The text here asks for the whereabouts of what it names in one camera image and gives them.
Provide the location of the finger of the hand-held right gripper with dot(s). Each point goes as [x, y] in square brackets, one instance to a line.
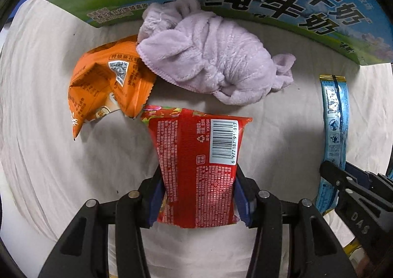
[357, 173]
[356, 219]

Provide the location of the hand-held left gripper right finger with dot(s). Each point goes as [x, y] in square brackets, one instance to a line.
[243, 201]

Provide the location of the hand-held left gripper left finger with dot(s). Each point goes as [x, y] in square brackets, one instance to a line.
[156, 201]

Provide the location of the red snack packet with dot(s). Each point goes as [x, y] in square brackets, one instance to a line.
[196, 173]

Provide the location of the blue snack packet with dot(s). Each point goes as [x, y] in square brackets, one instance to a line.
[336, 121]

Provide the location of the yellow packet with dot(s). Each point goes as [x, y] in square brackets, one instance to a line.
[353, 247]

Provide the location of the orange snack packet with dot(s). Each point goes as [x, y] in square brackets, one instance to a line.
[101, 87]

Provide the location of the white cloth sheet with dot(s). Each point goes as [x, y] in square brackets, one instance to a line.
[46, 112]

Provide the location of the purple fluffy towel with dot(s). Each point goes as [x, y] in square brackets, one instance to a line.
[211, 53]

